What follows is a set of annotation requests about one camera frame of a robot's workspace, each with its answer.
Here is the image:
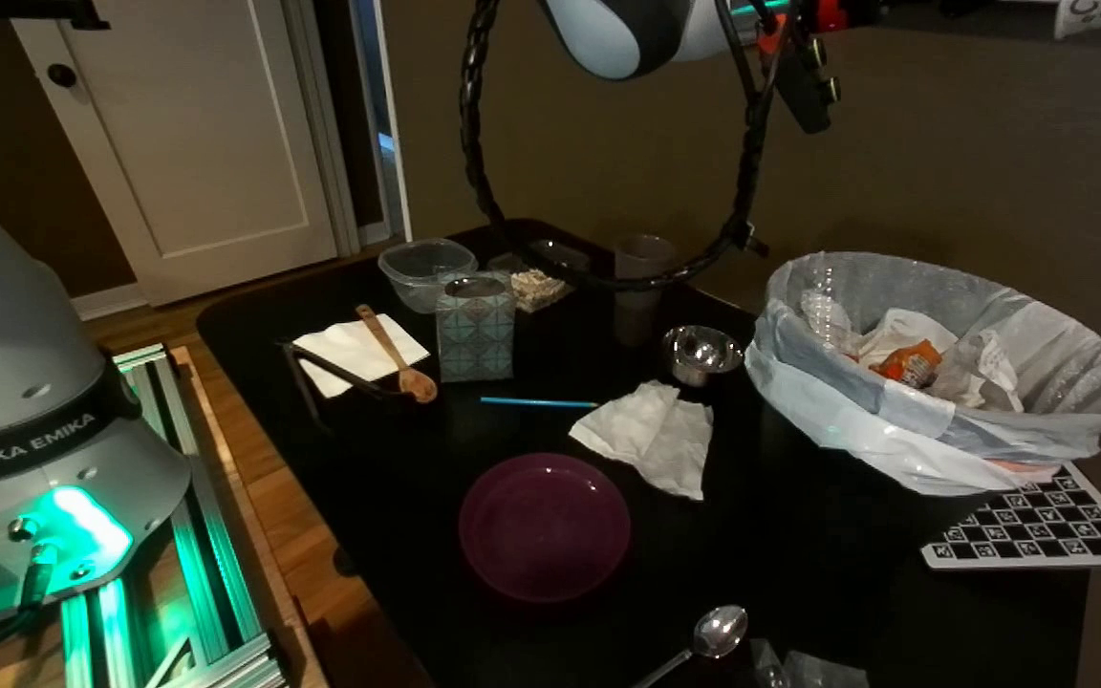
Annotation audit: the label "white door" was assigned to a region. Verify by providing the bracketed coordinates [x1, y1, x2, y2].
[12, 0, 362, 310]

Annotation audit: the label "white crumpled paper trash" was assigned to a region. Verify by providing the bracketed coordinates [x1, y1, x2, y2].
[847, 306, 1024, 416]

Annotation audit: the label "clear container with cereal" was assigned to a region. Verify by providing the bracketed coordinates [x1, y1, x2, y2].
[484, 253, 577, 318]

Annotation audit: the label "orange wrapper trash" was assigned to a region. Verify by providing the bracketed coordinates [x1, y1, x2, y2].
[873, 341, 943, 392]

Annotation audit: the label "orange cable strap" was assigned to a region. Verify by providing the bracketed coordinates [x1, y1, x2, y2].
[758, 8, 794, 57]

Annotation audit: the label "blue straw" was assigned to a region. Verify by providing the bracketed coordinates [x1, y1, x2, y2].
[479, 394, 604, 412]

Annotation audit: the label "wooden spoon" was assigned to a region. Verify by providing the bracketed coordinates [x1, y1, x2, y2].
[355, 303, 443, 410]

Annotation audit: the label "small metal bowl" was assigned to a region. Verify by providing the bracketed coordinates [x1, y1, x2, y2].
[662, 322, 746, 392]

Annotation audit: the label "clear plastic wrapper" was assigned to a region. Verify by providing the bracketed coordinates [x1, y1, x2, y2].
[746, 636, 873, 688]

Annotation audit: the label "empty clear plastic container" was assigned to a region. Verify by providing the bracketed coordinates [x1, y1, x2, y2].
[376, 239, 481, 318]

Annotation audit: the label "purple plate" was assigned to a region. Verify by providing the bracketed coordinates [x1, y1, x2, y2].
[456, 453, 638, 608]

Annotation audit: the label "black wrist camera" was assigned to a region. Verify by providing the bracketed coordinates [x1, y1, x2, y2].
[771, 30, 845, 137]

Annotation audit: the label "crumpled white tissue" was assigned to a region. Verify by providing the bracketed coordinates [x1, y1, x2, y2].
[567, 379, 720, 506]

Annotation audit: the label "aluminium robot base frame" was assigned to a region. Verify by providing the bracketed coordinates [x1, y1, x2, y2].
[0, 341, 288, 688]

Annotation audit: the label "black tongs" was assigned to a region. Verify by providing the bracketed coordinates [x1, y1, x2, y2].
[288, 341, 381, 394]

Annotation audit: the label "black white checkerboard card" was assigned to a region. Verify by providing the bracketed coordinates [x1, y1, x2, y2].
[916, 461, 1101, 575]

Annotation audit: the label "flat white paper napkin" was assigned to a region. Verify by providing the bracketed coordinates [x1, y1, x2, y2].
[290, 314, 430, 403]

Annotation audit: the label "dark translucent tumbler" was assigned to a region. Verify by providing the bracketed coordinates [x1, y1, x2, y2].
[611, 229, 678, 351]

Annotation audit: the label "metal spoon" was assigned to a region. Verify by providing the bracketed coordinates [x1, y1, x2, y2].
[630, 602, 753, 688]

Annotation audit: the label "white lined trash bin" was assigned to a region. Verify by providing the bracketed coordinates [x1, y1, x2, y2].
[743, 249, 1101, 503]

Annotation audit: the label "teal patterned tissue box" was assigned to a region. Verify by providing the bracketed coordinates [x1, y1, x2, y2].
[430, 267, 521, 388]

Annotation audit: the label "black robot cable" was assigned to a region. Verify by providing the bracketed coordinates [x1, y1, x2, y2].
[456, 0, 790, 294]

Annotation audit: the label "wooden base board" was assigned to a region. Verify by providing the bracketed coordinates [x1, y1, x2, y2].
[164, 336, 331, 688]

